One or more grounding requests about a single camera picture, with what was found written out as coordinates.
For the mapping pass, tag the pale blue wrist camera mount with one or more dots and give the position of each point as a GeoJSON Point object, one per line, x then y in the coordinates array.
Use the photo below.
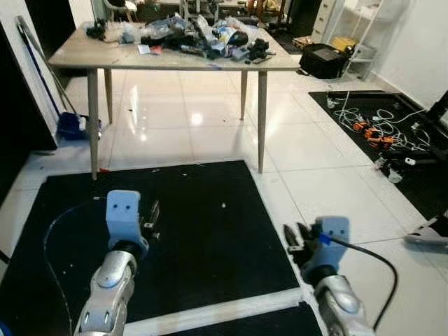
{"type": "Point", "coordinates": [330, 252]}
{"type": "Point", "coordinates": [122, 213]}

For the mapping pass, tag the white blue plastic bag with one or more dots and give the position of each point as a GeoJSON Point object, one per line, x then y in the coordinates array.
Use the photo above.
{"type": "Point", "coordinates": [225, 35]}

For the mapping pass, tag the black printed gripper part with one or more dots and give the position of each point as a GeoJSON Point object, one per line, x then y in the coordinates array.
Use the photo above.
{"type": "Point", "coordinates": [96, 30]}

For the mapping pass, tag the yellow box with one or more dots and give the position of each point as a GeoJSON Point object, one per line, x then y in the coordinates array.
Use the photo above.
{"type": "Point", "coordinates": [344, 43]}

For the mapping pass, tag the white drawer unit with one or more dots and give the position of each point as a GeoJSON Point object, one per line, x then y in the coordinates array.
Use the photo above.
{"type": "Point", "coordinates": [323, 19]}

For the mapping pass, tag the orange black motor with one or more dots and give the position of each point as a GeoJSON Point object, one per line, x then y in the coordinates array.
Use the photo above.
{"type": "Point", "coordinates": [360, 127]}
{"type": "Point", "coordinates": [374, 134]}
{"type": "Point", "coordinates": [387, 142]}

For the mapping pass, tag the pale blue left wrist camera mount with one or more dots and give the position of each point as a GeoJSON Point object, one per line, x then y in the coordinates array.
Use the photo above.
{"type": "Point", "coordinates": [122, 213]}

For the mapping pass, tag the small white adaptor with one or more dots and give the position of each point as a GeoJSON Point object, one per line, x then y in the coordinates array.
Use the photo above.
{"type": "Point", "coordinates": [409, 162]}

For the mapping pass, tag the blue tape strip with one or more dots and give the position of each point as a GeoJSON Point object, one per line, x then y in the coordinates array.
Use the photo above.
{"type": "Point", "coordinates": [214, 67]}

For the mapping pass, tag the pale blue right wrist camera mount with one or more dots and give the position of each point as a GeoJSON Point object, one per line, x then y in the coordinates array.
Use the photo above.
{"type": "Point", "coordinates": [330, 252]}

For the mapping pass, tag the white card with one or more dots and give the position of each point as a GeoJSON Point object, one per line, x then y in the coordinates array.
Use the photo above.
{"type": "Point", "coordinates": [144, 50]}

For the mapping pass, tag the wooden table with grey legs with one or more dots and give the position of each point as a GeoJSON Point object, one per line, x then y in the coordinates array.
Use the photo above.
{"type": "Point", "coordinates": [105, 52]}

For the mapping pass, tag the large black floor mat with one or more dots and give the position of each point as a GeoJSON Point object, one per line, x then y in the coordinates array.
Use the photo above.
{"type": "Point", "coordinates": [210, 238]}

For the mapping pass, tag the grey box device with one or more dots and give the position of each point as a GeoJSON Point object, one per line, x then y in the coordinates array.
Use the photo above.
{"type": "Point", "coordinates": [239, 54]}

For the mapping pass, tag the black carry case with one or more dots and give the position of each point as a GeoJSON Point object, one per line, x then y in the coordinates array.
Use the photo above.
{"type": "Point", "coordinates": [322, 63]}

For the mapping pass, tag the blue dustpan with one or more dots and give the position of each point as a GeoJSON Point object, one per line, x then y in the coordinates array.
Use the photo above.
{"type": "Point", "coordinates": [73, 126]}

